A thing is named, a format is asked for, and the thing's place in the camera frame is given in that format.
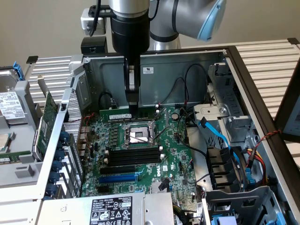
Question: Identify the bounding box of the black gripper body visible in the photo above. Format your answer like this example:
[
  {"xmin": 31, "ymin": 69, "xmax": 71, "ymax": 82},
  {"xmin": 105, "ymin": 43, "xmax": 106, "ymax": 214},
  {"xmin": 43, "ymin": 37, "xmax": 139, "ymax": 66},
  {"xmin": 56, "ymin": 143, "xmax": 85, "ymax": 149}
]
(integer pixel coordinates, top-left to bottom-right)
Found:
[{"xmin": 110, "ymin": 15, "xmax": 151, "ymax": 63}]

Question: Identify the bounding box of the green RAM stick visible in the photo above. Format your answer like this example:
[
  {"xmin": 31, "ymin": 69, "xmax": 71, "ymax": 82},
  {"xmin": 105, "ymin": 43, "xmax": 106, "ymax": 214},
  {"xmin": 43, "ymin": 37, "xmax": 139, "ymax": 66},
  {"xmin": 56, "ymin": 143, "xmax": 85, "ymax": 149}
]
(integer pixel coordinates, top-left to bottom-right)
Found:
[
  {"xmin": 0, "ymin": 151, "xmax": 32, "ymax": 165},
  {"xmin": 99, "ymin": 107, "xmax": 157, "ymax": 123}
]

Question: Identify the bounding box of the open PC case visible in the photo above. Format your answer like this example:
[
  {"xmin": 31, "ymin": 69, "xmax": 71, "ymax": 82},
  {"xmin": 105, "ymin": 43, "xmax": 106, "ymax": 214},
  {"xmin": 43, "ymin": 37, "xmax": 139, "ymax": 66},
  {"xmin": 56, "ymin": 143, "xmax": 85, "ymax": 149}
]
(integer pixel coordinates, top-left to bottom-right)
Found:
[{"xmin": 35, "ymin": 45, "xmax": 300, "ymax": 225}]

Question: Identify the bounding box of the black box device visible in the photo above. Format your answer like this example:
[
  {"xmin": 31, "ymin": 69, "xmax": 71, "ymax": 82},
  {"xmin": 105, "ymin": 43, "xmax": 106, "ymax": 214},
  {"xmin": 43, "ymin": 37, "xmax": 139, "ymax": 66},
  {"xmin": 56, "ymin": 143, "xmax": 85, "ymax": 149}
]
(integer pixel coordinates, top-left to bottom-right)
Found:
[{"xmin": 81, "ymin": 36, "xmax": 109, "ymax": 55}]

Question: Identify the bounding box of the CPU socket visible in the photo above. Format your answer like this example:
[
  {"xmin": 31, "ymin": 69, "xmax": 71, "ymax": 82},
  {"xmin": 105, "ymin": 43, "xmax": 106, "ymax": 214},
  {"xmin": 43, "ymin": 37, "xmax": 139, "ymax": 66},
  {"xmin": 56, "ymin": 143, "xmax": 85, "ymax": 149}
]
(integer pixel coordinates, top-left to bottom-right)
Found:
[{"xmin": 121, "ymin": 121, "xmax": 158, "ymax": 149}]

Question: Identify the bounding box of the metal socket cover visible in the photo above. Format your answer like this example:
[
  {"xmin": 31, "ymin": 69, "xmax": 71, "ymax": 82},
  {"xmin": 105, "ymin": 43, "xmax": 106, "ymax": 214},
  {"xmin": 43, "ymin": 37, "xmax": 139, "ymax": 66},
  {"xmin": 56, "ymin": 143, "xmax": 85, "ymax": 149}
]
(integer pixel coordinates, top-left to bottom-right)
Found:
[{"xmin": 151, "ymin": 107, "xmax": 171, "ymax": 143}]

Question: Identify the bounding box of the thin metal locking lever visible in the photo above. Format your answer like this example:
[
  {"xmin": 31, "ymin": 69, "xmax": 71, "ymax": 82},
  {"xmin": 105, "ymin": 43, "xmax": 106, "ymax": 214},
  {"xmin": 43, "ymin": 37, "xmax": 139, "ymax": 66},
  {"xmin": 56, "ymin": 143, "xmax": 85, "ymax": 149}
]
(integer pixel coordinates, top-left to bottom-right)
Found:
[{"xmin": 123, "ymin": 132, "xmax": 151, "ymax": 144}]

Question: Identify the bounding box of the silver rear port block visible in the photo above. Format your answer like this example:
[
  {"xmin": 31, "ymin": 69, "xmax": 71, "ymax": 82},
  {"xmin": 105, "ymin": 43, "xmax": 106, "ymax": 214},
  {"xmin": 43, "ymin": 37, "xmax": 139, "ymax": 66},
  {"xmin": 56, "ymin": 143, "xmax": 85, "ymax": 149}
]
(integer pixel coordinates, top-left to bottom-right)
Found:
[{"xmin": 78, "ymin": 126, "xmax": 91, "ymax": 158}]

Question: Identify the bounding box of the green Dell motherboard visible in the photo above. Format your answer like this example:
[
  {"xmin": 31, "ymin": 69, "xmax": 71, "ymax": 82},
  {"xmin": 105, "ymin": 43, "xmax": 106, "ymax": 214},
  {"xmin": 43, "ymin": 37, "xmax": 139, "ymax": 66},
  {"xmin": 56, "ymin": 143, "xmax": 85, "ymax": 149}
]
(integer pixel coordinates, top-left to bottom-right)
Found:
[{"xmin": 81, "ymin": 106, "xmax": 204, "ymax": 204}]

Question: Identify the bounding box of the white plastic connector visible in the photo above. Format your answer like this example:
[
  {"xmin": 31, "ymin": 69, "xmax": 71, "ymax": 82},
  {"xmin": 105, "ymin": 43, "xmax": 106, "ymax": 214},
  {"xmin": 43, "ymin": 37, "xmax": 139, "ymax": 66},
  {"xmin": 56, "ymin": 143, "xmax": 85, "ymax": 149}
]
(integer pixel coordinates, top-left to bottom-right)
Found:
[{"xmin": 207, "ymin": 84, "xmax": 216, "ymax": 104}]

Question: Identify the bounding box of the long black expansion slot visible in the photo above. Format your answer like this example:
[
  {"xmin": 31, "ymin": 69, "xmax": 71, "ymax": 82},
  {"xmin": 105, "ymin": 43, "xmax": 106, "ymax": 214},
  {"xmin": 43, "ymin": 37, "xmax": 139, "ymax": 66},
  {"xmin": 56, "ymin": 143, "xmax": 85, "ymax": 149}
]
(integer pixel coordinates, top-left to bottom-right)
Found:
[{"xmin": 100, "ymin": 165, "xmax": 136, "ymax": 175}]

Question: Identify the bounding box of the blue expansion slot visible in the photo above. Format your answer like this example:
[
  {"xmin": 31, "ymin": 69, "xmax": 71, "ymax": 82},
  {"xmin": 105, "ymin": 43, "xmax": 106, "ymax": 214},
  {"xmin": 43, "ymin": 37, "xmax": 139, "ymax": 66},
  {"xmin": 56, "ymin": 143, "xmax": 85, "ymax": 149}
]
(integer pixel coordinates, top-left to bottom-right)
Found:
[{"xmin": 98, "ymin": 174, "xmax": 138, "ymax": 185}]

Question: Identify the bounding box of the green graphics card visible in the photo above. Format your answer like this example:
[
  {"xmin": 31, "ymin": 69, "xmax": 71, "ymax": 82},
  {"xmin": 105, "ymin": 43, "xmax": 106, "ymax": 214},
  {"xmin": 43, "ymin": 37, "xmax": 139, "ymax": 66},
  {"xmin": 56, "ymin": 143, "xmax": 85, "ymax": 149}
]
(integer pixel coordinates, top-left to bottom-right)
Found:
[{"xmin": 31, "ymin": 74, "xmax": 60, "ymax": 162}]

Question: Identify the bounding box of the small silver heatsink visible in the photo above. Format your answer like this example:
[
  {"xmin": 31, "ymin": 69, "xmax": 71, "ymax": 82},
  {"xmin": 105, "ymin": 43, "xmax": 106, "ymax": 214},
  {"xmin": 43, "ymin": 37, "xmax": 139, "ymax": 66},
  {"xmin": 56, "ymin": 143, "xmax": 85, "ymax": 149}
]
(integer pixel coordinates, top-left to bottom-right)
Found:
[{"xmin": 150, "ymin": 181, "xmax": 165, "ymax": 194}]

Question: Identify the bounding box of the silver disk bay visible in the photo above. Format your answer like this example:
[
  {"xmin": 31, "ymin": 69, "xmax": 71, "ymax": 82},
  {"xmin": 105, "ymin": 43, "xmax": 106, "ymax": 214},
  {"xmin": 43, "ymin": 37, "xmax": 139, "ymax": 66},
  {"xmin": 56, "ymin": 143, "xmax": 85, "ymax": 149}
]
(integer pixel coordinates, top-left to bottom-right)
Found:
[{"xmin": 193, "ymin": 62, "xmax": 257, "ymax": 147}]

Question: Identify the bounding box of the grey parts rack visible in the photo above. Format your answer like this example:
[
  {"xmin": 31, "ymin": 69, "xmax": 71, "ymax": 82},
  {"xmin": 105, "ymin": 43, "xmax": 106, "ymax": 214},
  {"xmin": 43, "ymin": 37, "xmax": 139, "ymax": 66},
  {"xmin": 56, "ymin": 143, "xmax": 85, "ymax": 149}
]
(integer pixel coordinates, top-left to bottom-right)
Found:
[{"xmin": 0, "ymin": 79, "xmax": 46, "ymax": 188}]

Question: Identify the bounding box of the silver hard disk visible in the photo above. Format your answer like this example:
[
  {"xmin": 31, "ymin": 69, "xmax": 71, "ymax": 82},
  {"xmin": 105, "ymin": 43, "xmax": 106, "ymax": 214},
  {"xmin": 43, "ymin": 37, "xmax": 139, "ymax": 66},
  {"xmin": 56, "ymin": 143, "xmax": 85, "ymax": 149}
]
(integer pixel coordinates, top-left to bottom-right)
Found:
[{"xmin": 0, "ymin": 67, "xmax": 30, "ymax": 126}]

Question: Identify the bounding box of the silver power supply unit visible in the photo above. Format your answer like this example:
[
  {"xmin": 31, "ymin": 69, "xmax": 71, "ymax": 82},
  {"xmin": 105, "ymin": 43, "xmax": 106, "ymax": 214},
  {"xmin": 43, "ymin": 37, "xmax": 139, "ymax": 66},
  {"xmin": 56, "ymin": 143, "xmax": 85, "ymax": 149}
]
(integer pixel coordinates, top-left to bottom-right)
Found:
[{"xmin": 42, "ymin": 191, "xmax": 175, "ymax": 225}]

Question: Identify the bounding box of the silver CPU chip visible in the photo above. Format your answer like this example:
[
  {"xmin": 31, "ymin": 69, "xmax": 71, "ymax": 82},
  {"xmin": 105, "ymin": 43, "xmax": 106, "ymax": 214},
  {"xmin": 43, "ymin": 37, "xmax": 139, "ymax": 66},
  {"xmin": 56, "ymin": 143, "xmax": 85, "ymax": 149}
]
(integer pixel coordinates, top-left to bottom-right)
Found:
[{"xmin": 0, "ymin": 131, "xmax": 17, "ymax": 153}]

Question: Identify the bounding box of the blue drive connector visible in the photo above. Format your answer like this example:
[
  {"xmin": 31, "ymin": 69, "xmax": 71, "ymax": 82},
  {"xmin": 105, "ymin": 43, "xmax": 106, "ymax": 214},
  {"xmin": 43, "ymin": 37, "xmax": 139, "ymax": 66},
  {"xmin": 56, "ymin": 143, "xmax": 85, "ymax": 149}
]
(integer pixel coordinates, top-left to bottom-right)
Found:
[{"xmin": 246, "ymin": 167, "xmax": 255, "ymax": 188}]

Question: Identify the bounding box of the grey drive cage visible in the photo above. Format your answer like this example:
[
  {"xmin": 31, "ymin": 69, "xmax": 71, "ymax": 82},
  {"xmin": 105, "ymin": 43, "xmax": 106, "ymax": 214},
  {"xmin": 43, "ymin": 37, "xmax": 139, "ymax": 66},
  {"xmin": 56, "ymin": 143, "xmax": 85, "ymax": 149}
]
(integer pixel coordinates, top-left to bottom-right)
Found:
[{"xmin": 202, "ymin": 185, "xmax": 290, "ymax": 225}]

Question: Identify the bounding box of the black framed panel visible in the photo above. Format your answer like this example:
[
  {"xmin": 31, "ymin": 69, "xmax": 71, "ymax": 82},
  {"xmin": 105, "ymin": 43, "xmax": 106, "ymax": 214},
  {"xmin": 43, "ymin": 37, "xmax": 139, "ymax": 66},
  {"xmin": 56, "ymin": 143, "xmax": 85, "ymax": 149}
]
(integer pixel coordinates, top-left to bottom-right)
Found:
[{"xmin": 273, "ymin": 63, "xmax": 300, "ymax": 144}]

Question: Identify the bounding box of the blue plastic block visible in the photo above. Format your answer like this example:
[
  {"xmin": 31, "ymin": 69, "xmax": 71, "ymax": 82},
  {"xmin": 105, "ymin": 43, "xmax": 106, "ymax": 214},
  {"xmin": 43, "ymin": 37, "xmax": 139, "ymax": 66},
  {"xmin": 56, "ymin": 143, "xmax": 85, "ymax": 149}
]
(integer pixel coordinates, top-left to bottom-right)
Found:
[{"xmin": 211, "ymin": 215, "xmax": 238, "ymax": 225}]

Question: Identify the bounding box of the blue cage clip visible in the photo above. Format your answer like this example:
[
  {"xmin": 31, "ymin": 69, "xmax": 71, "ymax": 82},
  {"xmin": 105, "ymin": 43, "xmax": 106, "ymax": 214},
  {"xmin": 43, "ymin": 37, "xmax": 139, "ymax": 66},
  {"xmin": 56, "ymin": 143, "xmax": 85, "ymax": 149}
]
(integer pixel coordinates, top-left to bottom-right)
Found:
[{"xmin": 273, "ymin": 210, "xmax": 286, "ymax": 225}]

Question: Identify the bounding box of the short black looped wire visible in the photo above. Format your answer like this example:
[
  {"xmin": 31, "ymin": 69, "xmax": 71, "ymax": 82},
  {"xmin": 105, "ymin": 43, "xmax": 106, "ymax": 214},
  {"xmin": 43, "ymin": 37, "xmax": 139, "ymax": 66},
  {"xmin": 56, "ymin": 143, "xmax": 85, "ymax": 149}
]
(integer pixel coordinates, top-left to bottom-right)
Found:
[{"xmin": 98, "ymin": 92, "xmax": 118, "ymax": 110}]

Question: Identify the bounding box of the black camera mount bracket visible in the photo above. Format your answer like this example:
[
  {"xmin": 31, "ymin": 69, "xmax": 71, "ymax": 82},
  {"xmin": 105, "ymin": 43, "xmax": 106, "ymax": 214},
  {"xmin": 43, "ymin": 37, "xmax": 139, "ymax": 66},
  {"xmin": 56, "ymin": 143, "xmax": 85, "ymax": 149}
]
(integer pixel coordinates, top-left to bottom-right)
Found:
[{"xmin": 88, "ymin": 5, "xmax": 113, "ymax": 18}]

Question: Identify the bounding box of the black camera cable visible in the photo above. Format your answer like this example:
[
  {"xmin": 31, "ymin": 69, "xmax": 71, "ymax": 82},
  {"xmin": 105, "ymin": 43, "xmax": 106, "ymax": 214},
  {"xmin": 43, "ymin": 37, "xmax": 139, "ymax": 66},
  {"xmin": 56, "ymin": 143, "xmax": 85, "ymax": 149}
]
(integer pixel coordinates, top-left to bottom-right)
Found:
[{"xmin": 90, "ymin": 0, "xmax": 102, "ymax": 37}]

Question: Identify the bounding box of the black wrist connector cable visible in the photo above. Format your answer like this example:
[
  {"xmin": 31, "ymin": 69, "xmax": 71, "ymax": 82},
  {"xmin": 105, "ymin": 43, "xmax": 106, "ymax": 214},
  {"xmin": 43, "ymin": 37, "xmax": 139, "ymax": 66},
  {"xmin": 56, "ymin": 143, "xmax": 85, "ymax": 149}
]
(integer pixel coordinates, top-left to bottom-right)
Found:
[{"xmin": 148, "ymin": 0, "xmax": 163, "ymax": 20}]

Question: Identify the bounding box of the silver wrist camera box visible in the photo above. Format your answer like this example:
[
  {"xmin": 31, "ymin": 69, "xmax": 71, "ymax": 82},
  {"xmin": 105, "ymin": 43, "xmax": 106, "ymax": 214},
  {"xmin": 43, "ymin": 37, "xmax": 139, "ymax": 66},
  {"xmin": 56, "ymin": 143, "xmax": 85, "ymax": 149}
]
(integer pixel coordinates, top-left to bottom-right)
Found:
[{"xmin": 80, "ymin": 8, "xmax": 106, "ymax": 36}]

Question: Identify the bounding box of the thin black wire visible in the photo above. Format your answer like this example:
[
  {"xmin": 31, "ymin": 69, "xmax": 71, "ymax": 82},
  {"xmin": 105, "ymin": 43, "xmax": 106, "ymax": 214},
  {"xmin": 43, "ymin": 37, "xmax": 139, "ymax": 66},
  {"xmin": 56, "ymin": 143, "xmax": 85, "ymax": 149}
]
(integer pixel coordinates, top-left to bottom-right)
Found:
[
  {"xmin": 184, "ymin": 63, "xmax": 209, "ymax": 105},
  {"xmin": 163, "ymin": 77, "xmax": 186, "ymax": 105}
]

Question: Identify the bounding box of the short red-black wire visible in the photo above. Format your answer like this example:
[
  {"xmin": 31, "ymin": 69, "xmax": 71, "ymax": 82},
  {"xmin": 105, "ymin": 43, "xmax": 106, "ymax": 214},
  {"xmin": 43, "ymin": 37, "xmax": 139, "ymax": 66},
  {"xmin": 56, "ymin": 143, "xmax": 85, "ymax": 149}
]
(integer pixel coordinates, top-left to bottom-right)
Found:
[{"xmin": 81, "ymin": 112, "xmax": 97, "ymax": 126}]

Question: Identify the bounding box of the thick black wire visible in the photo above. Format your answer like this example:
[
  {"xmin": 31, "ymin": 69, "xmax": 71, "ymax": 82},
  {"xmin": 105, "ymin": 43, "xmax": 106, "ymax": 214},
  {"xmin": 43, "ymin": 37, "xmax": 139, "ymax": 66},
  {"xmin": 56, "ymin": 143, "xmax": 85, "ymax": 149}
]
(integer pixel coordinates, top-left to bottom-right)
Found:
[{"xmin": 177, "ymin": 106, "xmax": 208, "ymax": 157}]

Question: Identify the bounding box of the light blue flat wire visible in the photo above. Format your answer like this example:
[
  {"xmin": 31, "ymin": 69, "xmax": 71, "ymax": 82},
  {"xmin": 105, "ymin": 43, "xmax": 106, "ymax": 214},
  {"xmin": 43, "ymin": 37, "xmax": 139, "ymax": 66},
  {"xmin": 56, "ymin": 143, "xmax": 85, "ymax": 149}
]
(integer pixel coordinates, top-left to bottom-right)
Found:
[{"xmin": 198, "ymin": 117, "xmax": 236, "ymax": 155}]

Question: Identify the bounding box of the black angled cable connector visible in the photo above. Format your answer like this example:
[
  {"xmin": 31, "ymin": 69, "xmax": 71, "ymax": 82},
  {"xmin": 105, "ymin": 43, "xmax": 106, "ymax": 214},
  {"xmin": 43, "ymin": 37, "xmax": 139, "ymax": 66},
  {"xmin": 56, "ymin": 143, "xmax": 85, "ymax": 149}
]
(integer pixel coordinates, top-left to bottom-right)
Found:
[{"xmin": 158, "ymin": 178, "xmax": 170, "ymax": 192}]

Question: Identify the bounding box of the blue disk bracket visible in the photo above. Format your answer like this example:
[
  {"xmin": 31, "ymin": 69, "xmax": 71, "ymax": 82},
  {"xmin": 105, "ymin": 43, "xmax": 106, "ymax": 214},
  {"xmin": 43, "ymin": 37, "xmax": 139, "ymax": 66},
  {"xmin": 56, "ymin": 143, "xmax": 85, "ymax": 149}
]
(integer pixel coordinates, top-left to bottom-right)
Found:
[{"xmin": 13, "ymin": 60, "xmax": 26, "ymax": 82}]

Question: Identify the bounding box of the red yellow wire bundle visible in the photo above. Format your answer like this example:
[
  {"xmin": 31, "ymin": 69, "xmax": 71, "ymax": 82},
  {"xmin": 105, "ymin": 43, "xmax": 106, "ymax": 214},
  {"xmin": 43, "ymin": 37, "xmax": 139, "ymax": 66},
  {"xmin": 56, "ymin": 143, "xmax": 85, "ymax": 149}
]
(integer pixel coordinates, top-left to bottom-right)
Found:
[{"xmin": 241, "ymin": 147, "xmax": 269, "ymax": 186}]

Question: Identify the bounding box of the long red-black twisted wire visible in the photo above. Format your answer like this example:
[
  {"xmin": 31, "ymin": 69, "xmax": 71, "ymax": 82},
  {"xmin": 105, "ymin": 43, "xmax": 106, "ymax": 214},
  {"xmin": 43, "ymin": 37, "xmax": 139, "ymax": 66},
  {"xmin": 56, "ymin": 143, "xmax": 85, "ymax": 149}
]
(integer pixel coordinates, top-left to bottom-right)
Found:
[{"xmin": 255, "ymin": 129, "xmax": 282, "ymax": 153}]

